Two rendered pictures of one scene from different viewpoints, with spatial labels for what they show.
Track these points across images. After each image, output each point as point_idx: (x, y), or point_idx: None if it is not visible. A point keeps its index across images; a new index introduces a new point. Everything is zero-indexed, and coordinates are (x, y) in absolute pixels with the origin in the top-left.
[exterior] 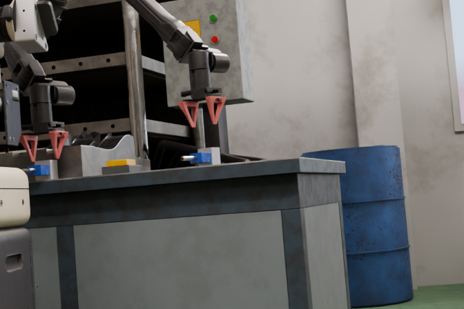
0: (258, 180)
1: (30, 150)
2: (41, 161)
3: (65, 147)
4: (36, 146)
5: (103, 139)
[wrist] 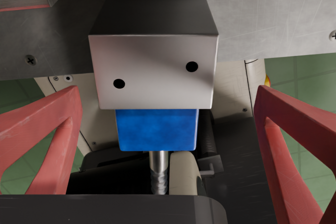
0: None
1: (64, 170)
2: (153, 108)
3: None
4: (27, 127)
5: None
